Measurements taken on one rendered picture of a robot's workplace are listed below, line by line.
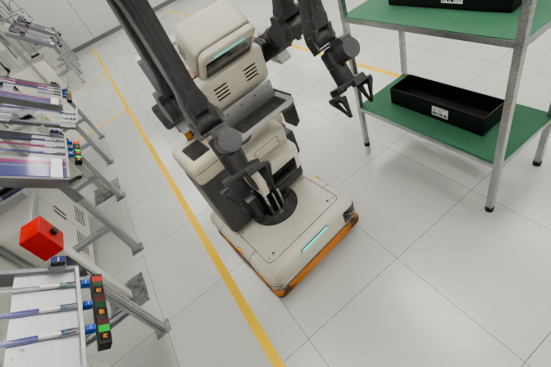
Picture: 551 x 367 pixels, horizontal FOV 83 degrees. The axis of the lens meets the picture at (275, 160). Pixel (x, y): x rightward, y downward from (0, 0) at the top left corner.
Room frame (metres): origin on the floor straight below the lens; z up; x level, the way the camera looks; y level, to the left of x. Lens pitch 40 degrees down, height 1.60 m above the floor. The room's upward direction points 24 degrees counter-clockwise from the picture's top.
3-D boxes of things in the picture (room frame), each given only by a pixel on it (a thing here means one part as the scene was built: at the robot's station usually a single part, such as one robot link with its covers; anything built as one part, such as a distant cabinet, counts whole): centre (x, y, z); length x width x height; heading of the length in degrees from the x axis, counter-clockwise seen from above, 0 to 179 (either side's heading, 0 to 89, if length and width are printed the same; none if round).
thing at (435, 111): (1.30, -0.99, 0.41); 0.57 x 0.17 x 0.11; 17
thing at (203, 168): (1.32, 0.15, 0.59); 0.55 x 0.34 x 0.83; 114
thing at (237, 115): (0.97, 0.00, 0.99); 0.28 x 0.16 x 0.22; 114
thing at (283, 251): (1.23, 0.11, 0.16); 0.67 x 0.64 x 0.25; 24
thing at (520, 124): (1.30, -0.99, 0.55); 0.91 x 0.46 x 1.10; 17
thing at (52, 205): (1.83, 1.87, 0.31); 0.70 x 0.65 x 0.62; 17
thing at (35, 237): (1.28, 1.21, 0.39); 0.24 x 0.24 x 0.78; 17
